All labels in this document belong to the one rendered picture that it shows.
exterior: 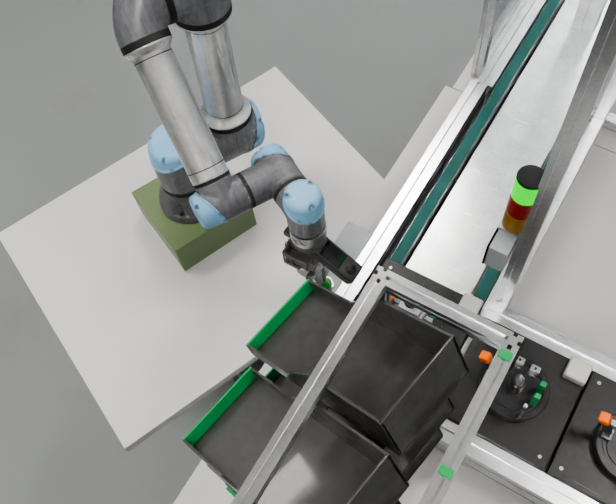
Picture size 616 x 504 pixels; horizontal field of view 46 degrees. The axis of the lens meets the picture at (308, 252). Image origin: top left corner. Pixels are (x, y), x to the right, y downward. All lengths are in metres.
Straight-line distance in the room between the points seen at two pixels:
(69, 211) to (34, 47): 1.82
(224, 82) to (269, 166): 0.23
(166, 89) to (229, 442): 0.67
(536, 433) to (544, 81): 0.97
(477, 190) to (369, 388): 1.02
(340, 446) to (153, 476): 1.74
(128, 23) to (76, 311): 0.80
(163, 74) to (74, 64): 2.26
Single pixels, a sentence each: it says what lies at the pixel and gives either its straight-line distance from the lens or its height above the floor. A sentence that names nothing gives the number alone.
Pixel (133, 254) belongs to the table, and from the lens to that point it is 1.89.
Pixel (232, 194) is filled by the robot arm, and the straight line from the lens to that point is 1.37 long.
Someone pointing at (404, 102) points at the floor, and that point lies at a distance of 3.17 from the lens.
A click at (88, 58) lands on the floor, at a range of 3.59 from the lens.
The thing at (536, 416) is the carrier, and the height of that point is 0.98.
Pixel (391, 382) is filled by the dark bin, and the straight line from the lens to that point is 0.90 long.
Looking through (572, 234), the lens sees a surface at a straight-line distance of 1.89.
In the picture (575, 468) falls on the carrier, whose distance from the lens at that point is 1.57.
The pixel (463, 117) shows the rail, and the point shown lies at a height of 0.96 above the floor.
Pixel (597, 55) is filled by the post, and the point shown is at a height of 1.73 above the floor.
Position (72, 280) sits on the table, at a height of 0.86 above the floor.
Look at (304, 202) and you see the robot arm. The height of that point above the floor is 1.33.
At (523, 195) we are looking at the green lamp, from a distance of 1.28.
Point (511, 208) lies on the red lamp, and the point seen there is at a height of 1.33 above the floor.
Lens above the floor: 2.45
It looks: 62 degrees down
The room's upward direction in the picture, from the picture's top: 9 degrees counter-clockwise
